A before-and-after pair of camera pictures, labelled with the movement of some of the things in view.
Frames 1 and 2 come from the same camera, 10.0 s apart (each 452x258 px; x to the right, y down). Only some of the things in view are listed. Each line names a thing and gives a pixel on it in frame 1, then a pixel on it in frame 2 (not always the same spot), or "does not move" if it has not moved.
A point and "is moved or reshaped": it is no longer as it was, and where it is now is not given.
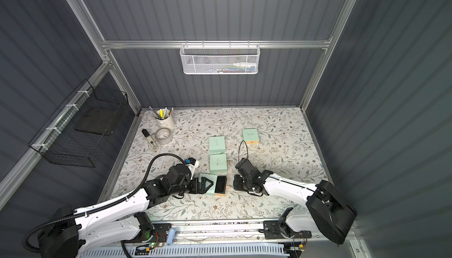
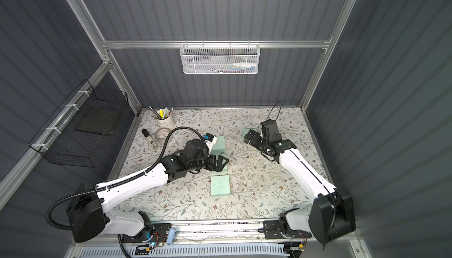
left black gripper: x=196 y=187 → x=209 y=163
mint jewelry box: x=217 y=145 does not move
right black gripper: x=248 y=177 → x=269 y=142
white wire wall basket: x=220 y=58 does not move
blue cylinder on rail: x=170 y=234 does not move
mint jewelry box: x=219 y=186 is moved or reshaped
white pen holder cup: x=168 y=123 does not move
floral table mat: x=280 y=141 does not move
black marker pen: x=149 y=137 does not move
